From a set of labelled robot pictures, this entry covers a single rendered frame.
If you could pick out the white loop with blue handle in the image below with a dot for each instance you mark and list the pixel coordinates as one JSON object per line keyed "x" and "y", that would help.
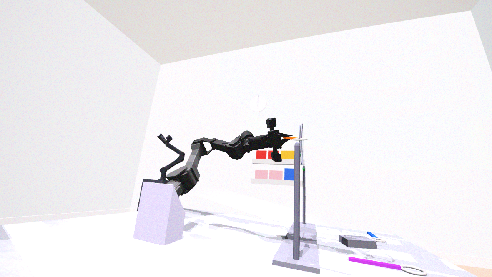
{"x": 375, "y": 237}

